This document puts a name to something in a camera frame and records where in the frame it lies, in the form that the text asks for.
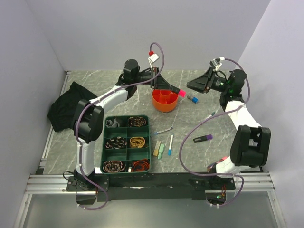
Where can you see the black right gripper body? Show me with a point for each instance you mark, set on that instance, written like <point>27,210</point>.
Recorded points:
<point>220,85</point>

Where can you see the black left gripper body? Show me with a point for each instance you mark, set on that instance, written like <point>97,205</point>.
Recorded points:
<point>143,76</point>

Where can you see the orange round pen holder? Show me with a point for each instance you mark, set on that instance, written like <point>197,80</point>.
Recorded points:
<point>164,100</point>

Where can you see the pink black highlighter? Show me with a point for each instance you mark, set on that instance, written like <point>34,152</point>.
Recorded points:
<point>181,93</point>

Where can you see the white green marker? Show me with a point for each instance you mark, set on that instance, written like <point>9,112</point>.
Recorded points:
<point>212,114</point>

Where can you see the purple black highlighter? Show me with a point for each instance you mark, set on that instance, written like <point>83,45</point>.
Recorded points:
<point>203,138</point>

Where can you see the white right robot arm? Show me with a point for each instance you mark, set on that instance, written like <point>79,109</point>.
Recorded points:
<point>251,143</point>

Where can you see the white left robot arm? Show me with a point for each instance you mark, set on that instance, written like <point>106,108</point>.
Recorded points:
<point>89,115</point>

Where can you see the brown patterned rolled band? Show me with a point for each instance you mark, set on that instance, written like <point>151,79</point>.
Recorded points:
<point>137,121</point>

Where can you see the thin blue-tip pen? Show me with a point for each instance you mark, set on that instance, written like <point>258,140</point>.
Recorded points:
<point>161,131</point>

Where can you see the grey folded cloth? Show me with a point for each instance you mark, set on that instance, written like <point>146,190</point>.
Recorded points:
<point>114,123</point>

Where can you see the green eraser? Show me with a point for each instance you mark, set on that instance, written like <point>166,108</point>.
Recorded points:
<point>160,151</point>

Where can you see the yellow rolled band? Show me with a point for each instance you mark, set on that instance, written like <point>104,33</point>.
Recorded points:
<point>137,142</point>

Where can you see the green compartment tray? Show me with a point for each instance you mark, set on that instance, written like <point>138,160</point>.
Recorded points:
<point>127,155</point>

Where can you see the white blue marker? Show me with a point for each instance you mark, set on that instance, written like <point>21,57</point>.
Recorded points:
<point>170,145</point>

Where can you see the tan eraser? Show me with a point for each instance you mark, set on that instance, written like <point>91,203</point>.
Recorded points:
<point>156,148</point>

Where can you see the black cloth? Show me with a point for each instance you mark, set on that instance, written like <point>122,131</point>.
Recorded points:
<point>62,111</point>

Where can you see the orange black rolled band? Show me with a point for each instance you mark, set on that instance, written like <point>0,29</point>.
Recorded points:
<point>141,165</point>

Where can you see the pink patterned rolled band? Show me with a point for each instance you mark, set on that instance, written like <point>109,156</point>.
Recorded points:
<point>113,166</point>

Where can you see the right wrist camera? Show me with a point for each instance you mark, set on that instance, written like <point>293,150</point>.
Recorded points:
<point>216,63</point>

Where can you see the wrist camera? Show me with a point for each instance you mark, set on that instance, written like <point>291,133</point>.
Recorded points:
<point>216,63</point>
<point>153,57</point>

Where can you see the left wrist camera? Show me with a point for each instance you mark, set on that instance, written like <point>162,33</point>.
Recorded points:
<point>153,57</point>

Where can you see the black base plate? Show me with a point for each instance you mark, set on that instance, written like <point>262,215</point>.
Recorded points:
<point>148,186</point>

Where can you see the aluminium rail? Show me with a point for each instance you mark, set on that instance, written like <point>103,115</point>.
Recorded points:
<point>52,184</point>

